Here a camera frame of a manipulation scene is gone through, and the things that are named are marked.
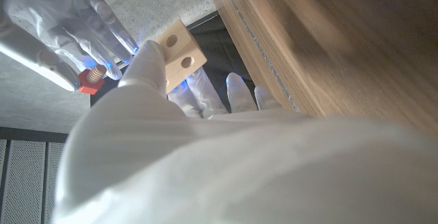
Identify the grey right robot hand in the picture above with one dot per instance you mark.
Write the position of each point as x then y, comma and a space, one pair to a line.
61, 22

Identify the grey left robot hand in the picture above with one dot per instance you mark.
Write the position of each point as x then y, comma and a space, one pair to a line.
205, 169

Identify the wooden block with holes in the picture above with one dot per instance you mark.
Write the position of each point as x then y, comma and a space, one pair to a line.
181, 51

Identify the red-headed wooden screw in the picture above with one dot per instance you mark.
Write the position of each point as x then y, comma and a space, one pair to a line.
89, 85

